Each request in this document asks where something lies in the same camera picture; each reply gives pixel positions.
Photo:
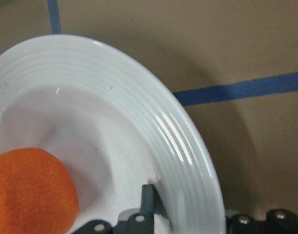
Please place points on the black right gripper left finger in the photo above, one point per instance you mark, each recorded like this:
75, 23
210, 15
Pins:
140, 222

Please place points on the orange fruit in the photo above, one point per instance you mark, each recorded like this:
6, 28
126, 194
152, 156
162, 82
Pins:
37, 194

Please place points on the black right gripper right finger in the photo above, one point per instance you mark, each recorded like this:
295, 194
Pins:
277, 221

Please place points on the white round plate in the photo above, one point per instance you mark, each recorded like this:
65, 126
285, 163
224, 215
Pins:
114, 126

